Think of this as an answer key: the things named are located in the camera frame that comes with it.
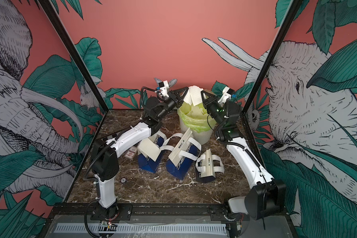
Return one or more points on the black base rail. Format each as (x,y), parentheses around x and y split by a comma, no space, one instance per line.
(125,211)

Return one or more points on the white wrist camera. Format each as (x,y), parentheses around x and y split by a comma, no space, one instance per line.
(226,94)
(163,88)

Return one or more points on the blue takeout bag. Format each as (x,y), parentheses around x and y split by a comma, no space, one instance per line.
(147,163)
(182,156)

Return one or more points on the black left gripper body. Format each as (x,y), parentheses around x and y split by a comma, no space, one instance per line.
(177,104)

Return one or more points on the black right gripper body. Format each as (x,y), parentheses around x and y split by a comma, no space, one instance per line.
(211,101)

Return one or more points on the small red white card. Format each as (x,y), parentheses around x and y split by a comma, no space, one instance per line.
(131,153)

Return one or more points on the dark takeout bag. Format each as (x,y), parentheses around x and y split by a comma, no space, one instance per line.
(207,165)

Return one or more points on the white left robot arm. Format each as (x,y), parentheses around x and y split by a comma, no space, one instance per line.
(104,162)

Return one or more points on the green plastic bin liner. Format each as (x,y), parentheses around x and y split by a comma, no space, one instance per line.
(196,117)

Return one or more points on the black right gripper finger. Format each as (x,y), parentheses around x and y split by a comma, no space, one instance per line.
(204,96)
(210,97)

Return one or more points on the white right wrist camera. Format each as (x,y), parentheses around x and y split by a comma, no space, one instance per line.
(226,94)

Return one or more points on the white receipt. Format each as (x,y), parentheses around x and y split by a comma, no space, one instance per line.
(193,96)
(149,149)

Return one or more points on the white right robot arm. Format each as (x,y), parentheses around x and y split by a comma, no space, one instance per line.
(267,195)

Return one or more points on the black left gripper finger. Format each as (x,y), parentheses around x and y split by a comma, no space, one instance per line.
(182,94)
(183,90)

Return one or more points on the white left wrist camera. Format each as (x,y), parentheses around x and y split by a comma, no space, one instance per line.
(163,88)

